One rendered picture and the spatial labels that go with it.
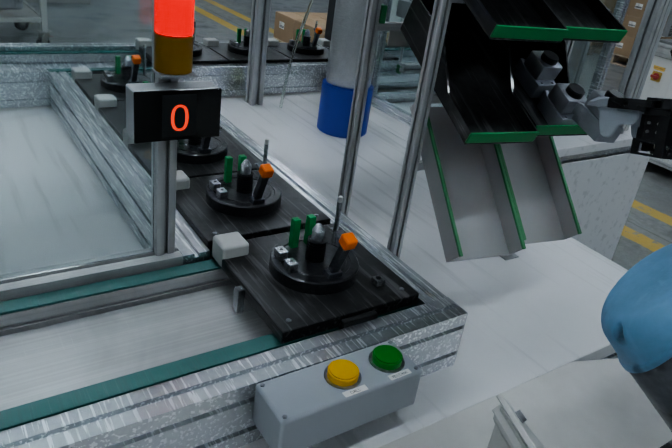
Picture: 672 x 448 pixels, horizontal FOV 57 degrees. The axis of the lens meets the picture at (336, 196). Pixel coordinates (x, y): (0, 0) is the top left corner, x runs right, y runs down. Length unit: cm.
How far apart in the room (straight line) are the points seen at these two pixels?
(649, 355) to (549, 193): 70
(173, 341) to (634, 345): 60
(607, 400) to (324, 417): 49
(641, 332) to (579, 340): 64
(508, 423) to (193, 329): 48
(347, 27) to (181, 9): 101
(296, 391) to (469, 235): 44
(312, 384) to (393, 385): 11
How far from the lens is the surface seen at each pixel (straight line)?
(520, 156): 122
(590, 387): 110
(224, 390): 78
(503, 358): 108
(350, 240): 87
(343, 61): 181
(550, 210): 122
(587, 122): 106
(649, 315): 55
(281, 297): 91
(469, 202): 109
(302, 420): 76
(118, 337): 92
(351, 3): 178
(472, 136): 96
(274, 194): 116
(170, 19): 84
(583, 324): 124
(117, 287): 97
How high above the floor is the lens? 149
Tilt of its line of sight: 25 degrees down
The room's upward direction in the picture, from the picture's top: 8 degrees clockwise
